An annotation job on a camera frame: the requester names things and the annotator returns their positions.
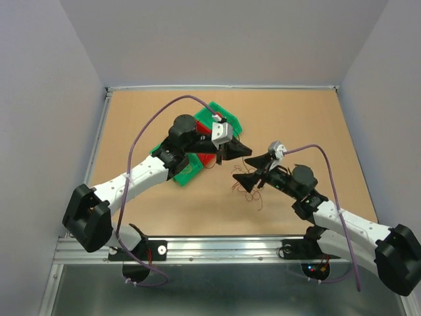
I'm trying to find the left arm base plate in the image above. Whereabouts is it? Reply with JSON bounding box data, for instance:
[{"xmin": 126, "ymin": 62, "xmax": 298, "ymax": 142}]
[{"xmin": 108, "ymin": 240, "xmax": 168, "ymax": 262}]

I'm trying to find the aluminium rail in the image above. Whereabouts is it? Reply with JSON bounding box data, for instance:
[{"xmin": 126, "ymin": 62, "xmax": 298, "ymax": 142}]
[{"xmin": 52, "ymin": 234, "xmax": 405, "ymax": 265}]

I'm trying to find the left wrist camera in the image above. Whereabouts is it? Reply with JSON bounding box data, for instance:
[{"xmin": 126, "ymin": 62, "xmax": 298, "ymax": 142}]
[{"xmin": 211, "ymin": 122, "xmax": 233, "ymax": 147}]

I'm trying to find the near green bin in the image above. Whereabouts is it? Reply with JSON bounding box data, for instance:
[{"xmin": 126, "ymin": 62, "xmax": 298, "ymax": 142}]
[{"xmin": 149, "ymin": 140, "xmax": 203, "ymax": 186}]

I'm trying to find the red bin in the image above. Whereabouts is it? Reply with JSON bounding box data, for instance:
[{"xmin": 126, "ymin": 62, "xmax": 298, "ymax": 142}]
[{"xmin": 196, "ymin": 121, "xmax": 216, "ymax": 169}]

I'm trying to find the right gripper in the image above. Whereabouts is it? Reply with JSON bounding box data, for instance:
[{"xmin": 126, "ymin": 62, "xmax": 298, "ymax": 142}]
[{"xmin": 232, "ymin": 151, "xmax": 300, "ymax": 199}]

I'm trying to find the green bin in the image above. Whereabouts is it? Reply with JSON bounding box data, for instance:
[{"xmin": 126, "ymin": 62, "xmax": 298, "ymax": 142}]
[
  {"xmin": 149, "ymin": 140, "xmax": 203, "ymax": 186},
  {"xmin": 194, "ymin": 101, "xmax": 243, "ymax": 137}
]

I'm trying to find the far green bin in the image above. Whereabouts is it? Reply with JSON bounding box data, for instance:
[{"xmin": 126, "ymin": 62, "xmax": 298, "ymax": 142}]
[{"xmin": 194, "ymin": 101, "xmax": 243, "ymax": 137}]

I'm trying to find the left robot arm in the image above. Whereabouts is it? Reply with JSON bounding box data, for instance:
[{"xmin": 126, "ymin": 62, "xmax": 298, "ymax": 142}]
[{"xmin": 62, "ymin": 115, "xmax": 252, "ymax": 259}]

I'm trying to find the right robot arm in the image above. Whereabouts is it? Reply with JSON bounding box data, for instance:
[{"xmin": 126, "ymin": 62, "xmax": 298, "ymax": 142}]
[{"xmin": 233, "ymin": 151, "xmax": 420, "ymax": 296}]

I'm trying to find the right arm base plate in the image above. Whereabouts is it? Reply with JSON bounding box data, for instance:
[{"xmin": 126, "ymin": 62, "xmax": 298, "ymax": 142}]
[{"xmin": 276, "ymin": 238, "xmax": 327, "ymax": 260}]

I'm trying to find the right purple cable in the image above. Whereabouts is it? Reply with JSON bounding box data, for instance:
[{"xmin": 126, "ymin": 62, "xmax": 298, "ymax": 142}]
[{"xmin": 284, "ymin": 144, "xmax": 362, "ymax": 292}]

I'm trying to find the cable bundle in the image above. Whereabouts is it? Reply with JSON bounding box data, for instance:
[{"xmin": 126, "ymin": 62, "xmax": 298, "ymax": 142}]
[{"xmin": 229, "ymin": 156, "xmax": 264, "ymax": 211}]

